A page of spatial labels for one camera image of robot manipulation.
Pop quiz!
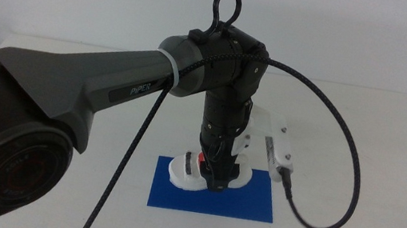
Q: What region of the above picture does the black braided cable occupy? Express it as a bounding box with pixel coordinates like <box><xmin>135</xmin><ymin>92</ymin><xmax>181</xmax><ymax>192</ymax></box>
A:
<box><xmin>77</xmin><ymin>32</ymin><xmax>378</xmax><ymax>228</ymax></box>

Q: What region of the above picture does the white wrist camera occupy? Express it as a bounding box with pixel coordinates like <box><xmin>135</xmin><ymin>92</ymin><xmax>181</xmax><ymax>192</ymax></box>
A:
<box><xmin>257</xmin><ymin>133</ymin><xmax>300</xmax><ymax>185</ymax></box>

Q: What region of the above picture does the white sandal with coloured straps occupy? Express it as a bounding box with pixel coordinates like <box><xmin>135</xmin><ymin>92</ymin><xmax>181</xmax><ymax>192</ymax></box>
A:
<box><xmin>165</xmin><ymin>147</ymin><xmax>256</xmax><ymax>201</ymax></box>

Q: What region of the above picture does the black cable loop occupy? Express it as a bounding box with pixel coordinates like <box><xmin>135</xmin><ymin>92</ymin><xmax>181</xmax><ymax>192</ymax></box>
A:
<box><xmin>202</xmin><ymin>0</ymin><xmax>243</xmax><ymax>41</ymax></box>

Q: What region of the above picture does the blue rectangular mat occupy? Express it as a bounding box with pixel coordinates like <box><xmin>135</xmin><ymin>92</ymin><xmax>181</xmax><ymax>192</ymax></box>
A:
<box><xmin>146</xmin><ymin>154</ymin><xmax>281</xmax><ymax>226</ymax></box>

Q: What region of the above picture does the white zip tie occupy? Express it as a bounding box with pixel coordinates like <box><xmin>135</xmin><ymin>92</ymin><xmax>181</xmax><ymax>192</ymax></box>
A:
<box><xmin>151</xmin><ymin>46</ymin><xmax>185</xmax><ymax>89</ymax></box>

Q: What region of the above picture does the white camera bracket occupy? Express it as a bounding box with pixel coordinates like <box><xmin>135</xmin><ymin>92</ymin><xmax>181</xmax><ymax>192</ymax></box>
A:
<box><xmin>229</xmin><ymin>101</ymin><xmax>292</xmax><ymax>168</ymax></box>

